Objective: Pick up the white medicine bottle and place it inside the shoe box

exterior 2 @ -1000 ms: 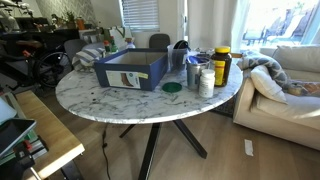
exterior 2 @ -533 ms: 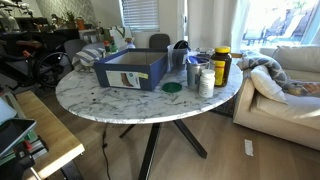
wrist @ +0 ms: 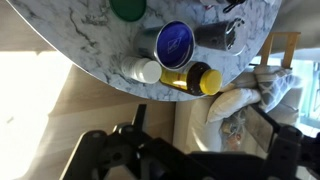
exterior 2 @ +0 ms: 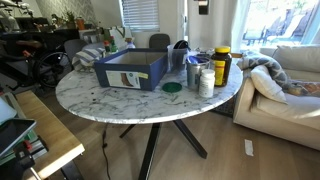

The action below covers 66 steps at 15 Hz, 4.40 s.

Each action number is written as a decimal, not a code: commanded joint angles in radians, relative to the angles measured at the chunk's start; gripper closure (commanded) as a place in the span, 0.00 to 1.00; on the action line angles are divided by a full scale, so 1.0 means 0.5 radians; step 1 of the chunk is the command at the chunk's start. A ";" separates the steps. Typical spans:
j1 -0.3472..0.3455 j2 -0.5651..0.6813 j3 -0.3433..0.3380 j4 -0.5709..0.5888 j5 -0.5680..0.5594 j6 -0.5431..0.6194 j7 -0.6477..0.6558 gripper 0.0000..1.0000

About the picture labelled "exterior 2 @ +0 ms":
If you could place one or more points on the white medicine bottle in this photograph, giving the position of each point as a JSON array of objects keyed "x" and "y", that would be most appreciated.
[{"x": 206, "y": 85}]

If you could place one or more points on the blue cardboard shoe box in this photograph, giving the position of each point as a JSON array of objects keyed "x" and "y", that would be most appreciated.
[{"x": 133, "y": 71}]

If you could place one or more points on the amber bottle with yellow lid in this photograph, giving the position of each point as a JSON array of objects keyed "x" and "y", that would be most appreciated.
[{"x": 221, "y": 66}]

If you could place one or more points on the red-capped hot sauce bottle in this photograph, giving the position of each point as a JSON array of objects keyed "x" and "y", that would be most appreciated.
[{"x": 106, "y": 47}]

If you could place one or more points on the green round lid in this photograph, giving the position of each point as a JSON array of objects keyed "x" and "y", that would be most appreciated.
[{"x": 172, "y": 87}]

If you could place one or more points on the clear plastic container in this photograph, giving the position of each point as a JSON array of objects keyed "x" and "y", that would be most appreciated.
[{"x": 177, "y": 60}]

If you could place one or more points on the silver metal cup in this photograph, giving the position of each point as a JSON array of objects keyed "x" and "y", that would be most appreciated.
[{"x": 195, "y": 75}]

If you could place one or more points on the dark grey chair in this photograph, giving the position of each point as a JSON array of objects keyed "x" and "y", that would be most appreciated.
[{"x": 159, "y": 41}]

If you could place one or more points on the black metal table base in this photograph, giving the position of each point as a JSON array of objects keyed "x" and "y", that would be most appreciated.
[{"x": 150, "y": 146}]

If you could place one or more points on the dark patterned rug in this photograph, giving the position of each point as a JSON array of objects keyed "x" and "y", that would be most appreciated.
[{"x": 226, "y": 106}]

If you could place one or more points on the white window blinds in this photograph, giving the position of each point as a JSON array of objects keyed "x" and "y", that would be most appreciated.
[{"x": 140, "y": 15}]

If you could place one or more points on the blue striped cloth towel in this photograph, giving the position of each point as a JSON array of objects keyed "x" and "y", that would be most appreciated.
[{"x": 87, "y": 58}]

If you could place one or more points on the light grey chair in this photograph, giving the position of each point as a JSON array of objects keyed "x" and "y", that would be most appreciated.
[{"x": 74, "y": 48}]

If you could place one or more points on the orange jar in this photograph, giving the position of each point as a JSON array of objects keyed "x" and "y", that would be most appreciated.
[{"x": 80, "y": 23}]

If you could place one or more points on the white paper scrap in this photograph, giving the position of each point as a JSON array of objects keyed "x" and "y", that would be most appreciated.
[{"x": 249, "y": 147}]

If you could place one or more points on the white pillow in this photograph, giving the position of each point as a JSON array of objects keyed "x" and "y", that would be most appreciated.
[{"x": 266, "y": 83}]

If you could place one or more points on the grey patterned blanket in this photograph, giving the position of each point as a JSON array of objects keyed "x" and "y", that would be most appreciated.
[{"x": 266, "y": 63}]

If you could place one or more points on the potted green plant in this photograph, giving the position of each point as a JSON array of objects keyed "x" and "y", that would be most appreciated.
[{"x": 70, "y": 19}]

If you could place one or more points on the light wooden desk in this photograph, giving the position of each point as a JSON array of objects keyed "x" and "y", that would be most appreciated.
[{"x": 50, "y": 133}]

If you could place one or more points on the black bicycle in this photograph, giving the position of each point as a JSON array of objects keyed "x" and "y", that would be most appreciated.
[{"x": 40, "y": 66}]

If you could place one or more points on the beige sofa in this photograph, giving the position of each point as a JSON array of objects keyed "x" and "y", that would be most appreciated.
[{"x": 293, "y": 116}]

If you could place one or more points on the red and black clamp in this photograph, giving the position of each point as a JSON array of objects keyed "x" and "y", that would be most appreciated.
[{"x": 28, "y": 150}]

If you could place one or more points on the dark tablet screen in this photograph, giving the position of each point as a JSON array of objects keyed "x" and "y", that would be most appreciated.
[{"x": 13, "y": 133}]

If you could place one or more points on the dark wall-mounted box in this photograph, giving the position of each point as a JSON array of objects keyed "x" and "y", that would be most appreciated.
[{"x": 203, "y": 6}]

